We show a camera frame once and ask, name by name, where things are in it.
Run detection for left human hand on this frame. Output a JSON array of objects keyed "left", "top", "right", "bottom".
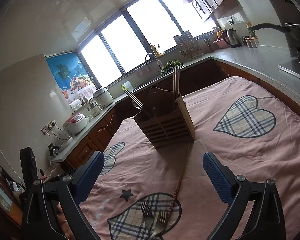
[{"left": 57, "top": 203, "right": 75, "bottom": 240}]

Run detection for metal fork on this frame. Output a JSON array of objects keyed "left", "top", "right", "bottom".
[
  {"left": 139, "top": 202, "right": 154, "bottom": 239},
  {"left": 149, "top": 210, "right": 168, "bottom": 240}
]

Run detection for red white rice cooker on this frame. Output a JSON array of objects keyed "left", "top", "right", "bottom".
[{"left": 63, "top": 113, "right": 88, "bottom": 135}]

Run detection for pink tablecloth with plaid hearts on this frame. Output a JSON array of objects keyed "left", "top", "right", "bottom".
[{"left": 80, "top": 77, "right": 300, "bottom": 239}]

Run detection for wooden utensil holder box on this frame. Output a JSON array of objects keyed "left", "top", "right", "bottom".
[{"left": 134, "top": 87, "right": 195, "bottom": 148}]

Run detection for tropical beach fruit poster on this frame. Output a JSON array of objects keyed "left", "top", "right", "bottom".
[{"left": 46, "top": 53, "right": 97, "bottom": 104}]

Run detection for gas stove top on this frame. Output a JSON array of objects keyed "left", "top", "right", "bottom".
[{"left": 277, "top": 52, "right": 300, "bottom": 86}]

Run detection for dark chopsticks in left slot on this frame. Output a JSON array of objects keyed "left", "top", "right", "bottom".
[{"left": 124, "top": 89, "right": 152, "bottom": 118}]

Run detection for wooden lower cabinets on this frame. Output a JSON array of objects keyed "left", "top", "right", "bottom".
[{"left": 54, "top": 56, "right": 300, "bottom": 171}]

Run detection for metal chopsticks in right slot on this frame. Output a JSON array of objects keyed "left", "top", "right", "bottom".
[{"left": 173, "top": 65, "right": 180, "bottom": 100}]

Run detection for spice jar set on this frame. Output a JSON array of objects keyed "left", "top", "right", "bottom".
[{"left": 245, "top": 37, "right": 259, "bottom": 48}]

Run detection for green vegetables in sink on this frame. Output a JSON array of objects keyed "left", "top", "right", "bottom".
[{"left": 161, "top": 60, "right": 182, "bottom": 75}]

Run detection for pink plastic basin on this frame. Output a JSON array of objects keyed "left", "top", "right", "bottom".
[{"left": 213, "top": 38, "right": 230, "bottom": 49}]

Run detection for knife block with knives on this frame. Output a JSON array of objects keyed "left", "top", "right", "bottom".
[{"left": 201, "top": 34, "right": 213, "bottom": 52}]

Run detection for metal dish drying rack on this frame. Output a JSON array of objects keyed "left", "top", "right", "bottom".
[{"left": 173, "top": 30, "right": 204, "bottom": 59}]

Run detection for green labelled bottle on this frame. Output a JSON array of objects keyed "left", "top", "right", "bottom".
[{"left": 246, "top": 22, "right": 255, "bottom": 37}]

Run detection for chrome sink faucet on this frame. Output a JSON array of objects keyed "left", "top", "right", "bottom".
[{"left": 145, "top": 53, "right": 163, "bottom": 70}]

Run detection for stainless steel electric kettle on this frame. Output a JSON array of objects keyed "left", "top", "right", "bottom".
[{"left": 222, "top": 29, "right": 242, "bottom": 48}]

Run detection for yellow dish soap bottle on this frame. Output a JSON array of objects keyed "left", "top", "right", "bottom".
[{"left": 151, "top": 44, "right": 165, "bottom": 57}]

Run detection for wall power outlet strip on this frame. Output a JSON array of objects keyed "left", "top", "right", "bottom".
[{"left": 41, "top": 120, "right": 57, "bottom": 134}]

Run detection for green handled plastic jug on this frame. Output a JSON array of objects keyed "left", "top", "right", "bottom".
[{"left": 121, "top": 81, "right": 134, "bottom": 92}]

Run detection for black pan handle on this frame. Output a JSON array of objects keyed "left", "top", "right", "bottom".
[{"left": 251, "top": 23, "right": 290, "bottom": 33}]

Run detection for wall socket near kettle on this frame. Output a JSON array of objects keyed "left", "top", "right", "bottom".
[{"left": 226, "top": 17, "right": 235, "bottom": 27}]

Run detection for kitchen window frame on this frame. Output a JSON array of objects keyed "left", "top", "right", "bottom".
[{"left": 81, "top": 0, "right": 217, "bottom": 88}]

